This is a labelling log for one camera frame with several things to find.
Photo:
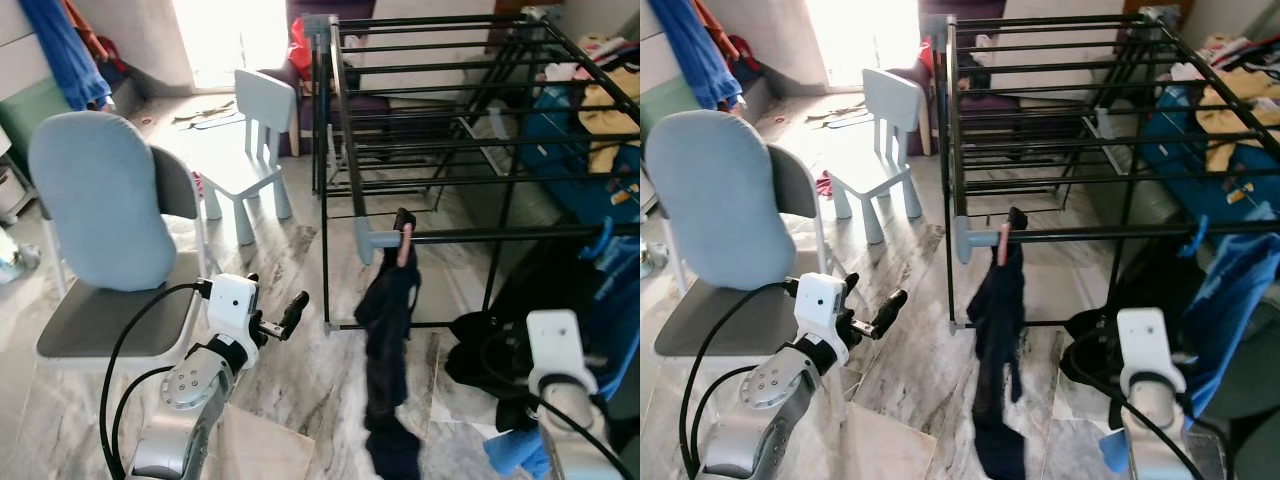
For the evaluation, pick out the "grey chair with blue cushion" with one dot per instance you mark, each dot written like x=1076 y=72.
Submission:
x=720 y=200
x=100 y=200

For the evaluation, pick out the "red bag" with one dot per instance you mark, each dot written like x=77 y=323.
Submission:
x=300 y=50

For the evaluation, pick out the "blue garment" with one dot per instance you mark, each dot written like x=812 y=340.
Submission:
x=1225 y=300
x=620 y=290

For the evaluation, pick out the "pink clothes hanger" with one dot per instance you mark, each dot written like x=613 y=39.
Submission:
x=403 y=250
x=1003 y=250

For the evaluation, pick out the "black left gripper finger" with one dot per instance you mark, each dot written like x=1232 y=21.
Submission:
x=892 y=312
x=296 y=310
x=251 y=281
x=851 y=282

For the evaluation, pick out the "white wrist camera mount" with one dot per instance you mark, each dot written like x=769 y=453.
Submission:
x=555 y=345
x=232 y=305
x=820 y=305
x=1145 y=345

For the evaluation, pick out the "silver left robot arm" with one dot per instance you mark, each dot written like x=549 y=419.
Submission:
x=775 y=385
x=185 y=385

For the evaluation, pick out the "blue clothes hanger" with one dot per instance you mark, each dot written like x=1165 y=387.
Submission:
x=1190 y=245
x=600 y=245

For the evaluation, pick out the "dark navy garment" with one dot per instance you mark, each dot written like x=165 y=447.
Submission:
x=1000 y=320
x=388 y=320

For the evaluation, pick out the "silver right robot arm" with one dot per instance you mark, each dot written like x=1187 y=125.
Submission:
x=565 y=440
x=1155 y=440

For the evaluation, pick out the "yellow garment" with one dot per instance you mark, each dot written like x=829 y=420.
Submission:
x=612 y=120
x=1245 y=110

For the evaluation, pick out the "blue bag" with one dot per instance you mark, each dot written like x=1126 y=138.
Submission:
x=560 y=150
x=1175 y=140

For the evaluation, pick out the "pale blue child chair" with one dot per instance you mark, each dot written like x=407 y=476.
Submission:
x=890 y=105
x=262 y=110

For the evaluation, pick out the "black metal drying rack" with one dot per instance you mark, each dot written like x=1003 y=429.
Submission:
x=500 y=233
x=1100 y=232

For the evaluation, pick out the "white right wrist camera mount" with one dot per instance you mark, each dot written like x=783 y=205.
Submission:
x=1145 y=345
x=555 y=345

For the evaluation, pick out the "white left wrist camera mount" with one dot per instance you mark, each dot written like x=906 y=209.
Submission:
x=232 y=305
x=820 y=305

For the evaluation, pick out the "blue towel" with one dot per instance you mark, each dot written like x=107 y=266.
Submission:
x=65 y=50
x=700 y=50

